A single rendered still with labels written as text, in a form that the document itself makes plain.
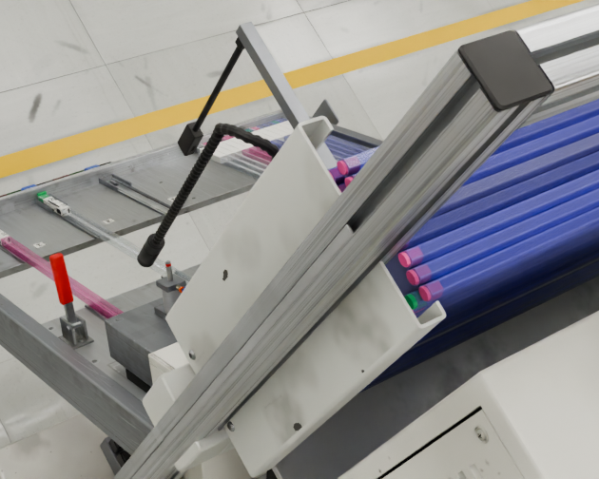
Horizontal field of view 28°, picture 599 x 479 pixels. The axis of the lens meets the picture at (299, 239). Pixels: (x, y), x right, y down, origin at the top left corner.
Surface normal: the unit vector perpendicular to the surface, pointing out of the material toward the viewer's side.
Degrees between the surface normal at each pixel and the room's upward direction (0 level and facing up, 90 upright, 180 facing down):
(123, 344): 90
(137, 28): 0
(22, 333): 90
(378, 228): 90
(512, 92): 0
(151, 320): 44
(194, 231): 0
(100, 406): 90
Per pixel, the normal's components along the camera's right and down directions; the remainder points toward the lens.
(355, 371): -0.80, 0.31
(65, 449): 0.36, -0.45
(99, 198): -0.08, -0.91
